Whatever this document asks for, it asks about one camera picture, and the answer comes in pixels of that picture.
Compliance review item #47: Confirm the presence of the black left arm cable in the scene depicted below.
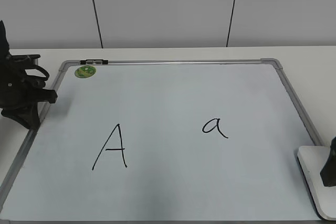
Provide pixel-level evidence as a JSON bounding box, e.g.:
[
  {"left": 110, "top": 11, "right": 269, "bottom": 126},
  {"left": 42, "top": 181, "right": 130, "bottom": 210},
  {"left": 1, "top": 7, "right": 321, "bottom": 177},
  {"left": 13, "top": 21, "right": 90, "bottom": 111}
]
[{"left": 23, "top": 65, "right": 50, "bottom": 83}]

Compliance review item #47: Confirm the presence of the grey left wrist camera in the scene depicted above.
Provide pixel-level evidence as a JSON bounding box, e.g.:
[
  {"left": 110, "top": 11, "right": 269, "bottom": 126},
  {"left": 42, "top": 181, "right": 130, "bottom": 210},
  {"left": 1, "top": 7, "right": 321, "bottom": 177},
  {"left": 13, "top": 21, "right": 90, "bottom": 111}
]
[{"left": 13, "top": 54, "right": 40, "bottom": 67}]

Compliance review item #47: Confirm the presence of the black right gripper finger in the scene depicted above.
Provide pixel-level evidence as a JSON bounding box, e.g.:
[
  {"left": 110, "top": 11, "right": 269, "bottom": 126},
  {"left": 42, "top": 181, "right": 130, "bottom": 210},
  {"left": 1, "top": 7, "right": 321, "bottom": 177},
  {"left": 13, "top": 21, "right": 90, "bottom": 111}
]
[{"left": 320, "top": 138, "right": 336, "bottom": 187}]

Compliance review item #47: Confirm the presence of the green round magnet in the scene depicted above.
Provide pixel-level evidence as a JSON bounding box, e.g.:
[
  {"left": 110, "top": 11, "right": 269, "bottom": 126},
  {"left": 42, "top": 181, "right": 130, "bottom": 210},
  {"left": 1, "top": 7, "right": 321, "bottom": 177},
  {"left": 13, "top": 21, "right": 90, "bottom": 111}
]
[{"left": 75, "top": 65, "right": 97, "bottom": 79}]

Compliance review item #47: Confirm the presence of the white board with grey frame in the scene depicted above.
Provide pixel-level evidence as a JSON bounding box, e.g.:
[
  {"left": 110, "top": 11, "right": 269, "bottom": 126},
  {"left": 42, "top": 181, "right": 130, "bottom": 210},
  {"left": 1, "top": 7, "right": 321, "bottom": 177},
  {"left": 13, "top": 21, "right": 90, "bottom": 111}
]
[{"left": 1, "top": 58, "right": 324, "bottom": 223}]

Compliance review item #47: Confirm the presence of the white rectangular board eraser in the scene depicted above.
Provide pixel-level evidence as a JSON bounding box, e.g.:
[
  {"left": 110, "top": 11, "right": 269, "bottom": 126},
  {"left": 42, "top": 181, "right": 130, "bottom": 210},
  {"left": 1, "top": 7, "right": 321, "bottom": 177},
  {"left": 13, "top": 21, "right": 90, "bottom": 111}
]
[{"left": 297, "top": 146, "right": 335, "bottom": 221}]

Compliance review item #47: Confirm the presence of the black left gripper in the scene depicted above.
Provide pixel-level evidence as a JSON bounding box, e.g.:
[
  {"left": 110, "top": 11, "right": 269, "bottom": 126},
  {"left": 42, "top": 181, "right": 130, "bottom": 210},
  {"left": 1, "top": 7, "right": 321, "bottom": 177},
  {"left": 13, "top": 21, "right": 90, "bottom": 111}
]
[{"left": 1, "top": 54, "right": 57, "bottom": 130}]

